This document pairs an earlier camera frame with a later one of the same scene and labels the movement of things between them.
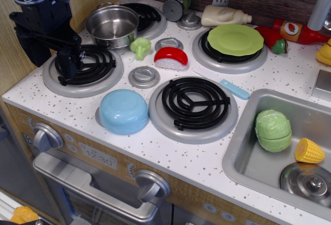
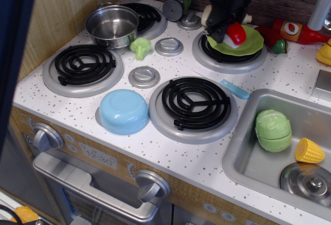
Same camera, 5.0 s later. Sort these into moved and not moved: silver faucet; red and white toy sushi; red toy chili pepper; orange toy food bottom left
Moved: red and white toy sushi
Not moved: silver faucet; red toy chili pepper; orange toy food bottom left
